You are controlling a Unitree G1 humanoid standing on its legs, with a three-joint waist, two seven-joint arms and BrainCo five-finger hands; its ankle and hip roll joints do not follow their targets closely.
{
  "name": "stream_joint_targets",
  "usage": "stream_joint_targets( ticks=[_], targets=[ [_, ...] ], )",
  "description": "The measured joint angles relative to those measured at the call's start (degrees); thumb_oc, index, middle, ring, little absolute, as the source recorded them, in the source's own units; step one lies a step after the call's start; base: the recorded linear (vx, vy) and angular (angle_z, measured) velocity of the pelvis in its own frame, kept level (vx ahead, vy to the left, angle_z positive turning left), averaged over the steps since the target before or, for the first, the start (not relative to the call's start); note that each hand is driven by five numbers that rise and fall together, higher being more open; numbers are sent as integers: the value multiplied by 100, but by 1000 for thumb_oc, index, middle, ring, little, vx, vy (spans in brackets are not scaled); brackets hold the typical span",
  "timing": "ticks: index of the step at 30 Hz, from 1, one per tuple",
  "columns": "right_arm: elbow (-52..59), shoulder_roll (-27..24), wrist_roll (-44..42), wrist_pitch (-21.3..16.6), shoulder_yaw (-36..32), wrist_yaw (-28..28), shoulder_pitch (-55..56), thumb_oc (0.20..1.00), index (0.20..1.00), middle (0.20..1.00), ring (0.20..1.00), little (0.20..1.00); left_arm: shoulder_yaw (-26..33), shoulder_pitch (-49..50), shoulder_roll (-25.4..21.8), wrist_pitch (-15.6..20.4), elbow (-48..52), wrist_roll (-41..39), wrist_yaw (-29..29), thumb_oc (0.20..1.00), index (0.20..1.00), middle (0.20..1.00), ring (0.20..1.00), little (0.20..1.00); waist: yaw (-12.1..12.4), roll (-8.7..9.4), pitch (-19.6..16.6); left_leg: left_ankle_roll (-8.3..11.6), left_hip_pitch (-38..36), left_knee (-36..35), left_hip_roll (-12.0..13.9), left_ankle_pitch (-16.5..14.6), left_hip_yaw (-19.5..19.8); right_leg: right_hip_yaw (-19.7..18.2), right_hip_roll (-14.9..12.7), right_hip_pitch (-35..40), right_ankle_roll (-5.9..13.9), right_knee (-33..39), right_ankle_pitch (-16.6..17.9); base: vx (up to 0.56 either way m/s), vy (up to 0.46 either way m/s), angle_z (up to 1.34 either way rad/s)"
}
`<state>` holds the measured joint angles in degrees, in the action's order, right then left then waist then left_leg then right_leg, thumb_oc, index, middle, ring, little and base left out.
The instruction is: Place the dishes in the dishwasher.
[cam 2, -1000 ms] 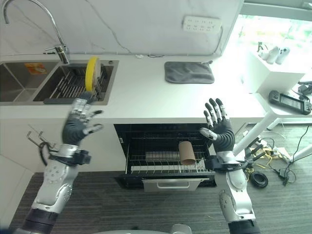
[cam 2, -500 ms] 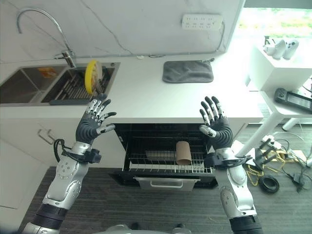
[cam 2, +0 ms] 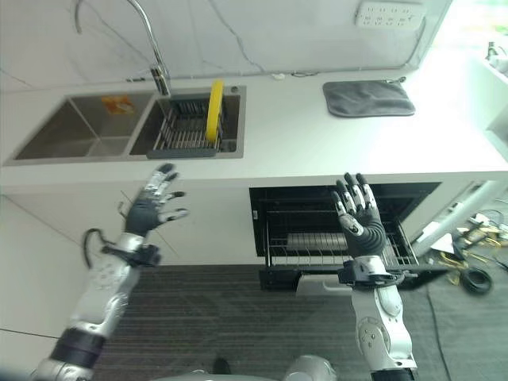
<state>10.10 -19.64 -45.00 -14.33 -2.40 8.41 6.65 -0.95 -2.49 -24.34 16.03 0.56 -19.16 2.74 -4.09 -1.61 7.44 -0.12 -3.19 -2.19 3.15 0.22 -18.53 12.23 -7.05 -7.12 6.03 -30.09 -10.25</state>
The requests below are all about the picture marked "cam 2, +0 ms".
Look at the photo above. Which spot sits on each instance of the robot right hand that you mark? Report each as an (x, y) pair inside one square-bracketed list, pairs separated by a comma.
[(359, 228)]

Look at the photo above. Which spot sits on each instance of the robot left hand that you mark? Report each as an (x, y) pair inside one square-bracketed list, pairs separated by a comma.
[(142, 214)]

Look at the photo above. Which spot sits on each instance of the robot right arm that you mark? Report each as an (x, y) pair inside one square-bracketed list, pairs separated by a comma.
[(383, 313)]

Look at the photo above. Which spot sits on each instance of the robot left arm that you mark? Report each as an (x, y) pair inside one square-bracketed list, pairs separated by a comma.
[(93, 301)]

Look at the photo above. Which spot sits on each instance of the black dishwasher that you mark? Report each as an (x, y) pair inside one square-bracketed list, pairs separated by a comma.
[(341, 226)]

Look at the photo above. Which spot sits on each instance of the dishwasher door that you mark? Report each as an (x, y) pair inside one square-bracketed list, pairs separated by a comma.
[(345, 279)]

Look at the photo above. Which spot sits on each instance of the stainless steel double sink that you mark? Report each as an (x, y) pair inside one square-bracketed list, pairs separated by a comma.
[(127, 127)]

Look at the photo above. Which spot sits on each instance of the metal sink drying rack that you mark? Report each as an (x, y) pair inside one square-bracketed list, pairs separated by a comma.
[(189, 127)]

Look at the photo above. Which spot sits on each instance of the orange sticker label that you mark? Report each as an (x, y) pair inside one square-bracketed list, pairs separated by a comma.
[(116, 104)]

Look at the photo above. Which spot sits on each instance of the yellow plate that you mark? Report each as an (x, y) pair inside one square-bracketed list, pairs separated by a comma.
[(214, 110)]

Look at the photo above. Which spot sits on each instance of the grey folded cloth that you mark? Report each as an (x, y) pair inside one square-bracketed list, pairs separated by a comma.
[(368, 98)]

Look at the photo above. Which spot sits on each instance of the dark striped floor mat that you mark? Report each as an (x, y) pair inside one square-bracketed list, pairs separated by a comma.
[(254, 321)]

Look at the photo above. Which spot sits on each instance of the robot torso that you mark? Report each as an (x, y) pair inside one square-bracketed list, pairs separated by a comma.
[(278, 369)]

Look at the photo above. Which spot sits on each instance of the chrome gooseneck faucet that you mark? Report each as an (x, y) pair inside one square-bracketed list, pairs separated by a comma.
[(152, 47)]

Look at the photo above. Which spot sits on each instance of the white power strip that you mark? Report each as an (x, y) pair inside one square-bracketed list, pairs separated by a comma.
[(389, 14)]

